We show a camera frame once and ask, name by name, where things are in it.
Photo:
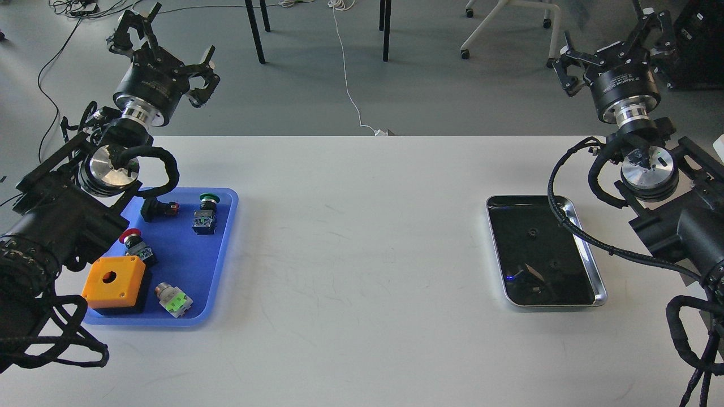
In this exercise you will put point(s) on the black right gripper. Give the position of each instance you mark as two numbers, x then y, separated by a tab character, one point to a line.
621	85

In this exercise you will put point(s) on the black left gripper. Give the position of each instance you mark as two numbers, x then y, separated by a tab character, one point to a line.
150	82

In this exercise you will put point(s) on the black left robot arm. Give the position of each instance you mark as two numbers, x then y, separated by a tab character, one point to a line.
71	205

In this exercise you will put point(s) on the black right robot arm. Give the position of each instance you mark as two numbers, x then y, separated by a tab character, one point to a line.
675	193

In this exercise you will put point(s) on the black equipment case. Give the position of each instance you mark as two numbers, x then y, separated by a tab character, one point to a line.
697	64

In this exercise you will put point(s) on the black table legs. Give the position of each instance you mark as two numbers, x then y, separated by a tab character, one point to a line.
384	23

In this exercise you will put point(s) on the blue plastic tray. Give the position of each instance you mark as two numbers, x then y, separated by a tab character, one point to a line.
191	262

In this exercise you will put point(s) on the red mushroom push button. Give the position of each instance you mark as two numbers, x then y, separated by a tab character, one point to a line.
137	247

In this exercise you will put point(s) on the orange and black button box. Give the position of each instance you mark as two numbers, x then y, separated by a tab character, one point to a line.
117	285

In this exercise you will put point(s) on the silver metal tray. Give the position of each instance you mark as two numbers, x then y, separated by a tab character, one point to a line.
527	279

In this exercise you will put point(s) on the silver button green contact block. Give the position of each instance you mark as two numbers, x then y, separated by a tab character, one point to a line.
173	299

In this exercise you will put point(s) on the black selector switch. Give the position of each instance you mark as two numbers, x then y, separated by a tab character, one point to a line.
153	208

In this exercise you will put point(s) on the green push button switch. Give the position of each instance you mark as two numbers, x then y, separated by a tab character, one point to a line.
204	220

